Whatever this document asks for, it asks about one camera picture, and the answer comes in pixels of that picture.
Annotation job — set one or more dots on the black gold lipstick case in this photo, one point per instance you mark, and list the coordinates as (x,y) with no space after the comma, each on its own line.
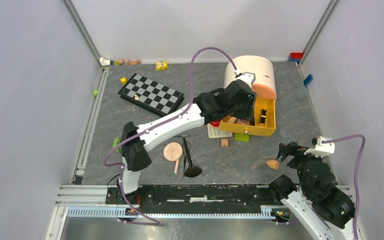
(263,116)

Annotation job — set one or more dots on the round pink powder compact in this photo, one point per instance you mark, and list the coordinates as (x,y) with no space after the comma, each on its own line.
(173,151)

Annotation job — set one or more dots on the pink blush palette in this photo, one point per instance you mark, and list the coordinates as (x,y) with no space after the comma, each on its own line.
(242,122)

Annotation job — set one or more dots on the red blue blocks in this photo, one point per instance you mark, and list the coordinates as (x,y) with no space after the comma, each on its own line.
(295,56)

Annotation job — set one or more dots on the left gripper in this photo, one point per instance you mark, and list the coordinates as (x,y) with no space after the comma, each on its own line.
(248,112)

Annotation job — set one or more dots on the red plastic arch toy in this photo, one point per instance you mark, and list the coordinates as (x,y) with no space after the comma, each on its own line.
(215,124)

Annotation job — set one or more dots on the black makeup brush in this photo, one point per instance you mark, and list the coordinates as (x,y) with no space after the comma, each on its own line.
(189,169)

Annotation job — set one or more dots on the blue block by wall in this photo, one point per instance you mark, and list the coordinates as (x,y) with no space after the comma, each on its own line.
(307,80)

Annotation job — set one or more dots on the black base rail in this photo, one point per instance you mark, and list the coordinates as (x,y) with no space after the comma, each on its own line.
(204,199)

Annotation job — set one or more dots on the orange makeup sponge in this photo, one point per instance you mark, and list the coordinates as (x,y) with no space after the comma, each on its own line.
(273,164)

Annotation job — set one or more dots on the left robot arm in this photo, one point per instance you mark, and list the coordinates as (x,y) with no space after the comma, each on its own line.
(137,141)

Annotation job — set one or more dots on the round drawer organizer box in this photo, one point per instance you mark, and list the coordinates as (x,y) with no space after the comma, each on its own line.
(265,89)

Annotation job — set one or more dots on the wooden arch block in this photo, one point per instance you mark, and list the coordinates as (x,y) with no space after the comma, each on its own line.
(133,62)

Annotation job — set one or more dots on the white corner bracket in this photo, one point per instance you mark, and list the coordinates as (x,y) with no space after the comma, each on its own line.
(104,62)

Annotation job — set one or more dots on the beige concealer tube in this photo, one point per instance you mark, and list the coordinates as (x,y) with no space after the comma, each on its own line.
(232,120)

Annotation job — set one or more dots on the small wooden cube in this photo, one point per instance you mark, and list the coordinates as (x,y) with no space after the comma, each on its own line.
(224,142)

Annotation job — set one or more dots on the yellow cube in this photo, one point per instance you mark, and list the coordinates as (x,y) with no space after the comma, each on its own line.
(123,80)

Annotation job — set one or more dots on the green lego brick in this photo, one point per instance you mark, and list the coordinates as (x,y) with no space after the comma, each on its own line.
(242,137)

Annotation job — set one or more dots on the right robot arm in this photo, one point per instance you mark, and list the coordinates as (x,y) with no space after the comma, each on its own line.
(325,211)

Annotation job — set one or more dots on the yellow toy block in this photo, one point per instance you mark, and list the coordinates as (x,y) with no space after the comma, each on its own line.
(161,65)

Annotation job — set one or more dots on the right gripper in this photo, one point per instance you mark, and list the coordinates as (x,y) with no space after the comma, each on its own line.
(292,148)

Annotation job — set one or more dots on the green toy car block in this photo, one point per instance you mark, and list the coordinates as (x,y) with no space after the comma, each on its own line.
(116,141)

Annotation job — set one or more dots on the black white chessboard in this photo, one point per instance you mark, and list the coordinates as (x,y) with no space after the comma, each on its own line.
(154,97)

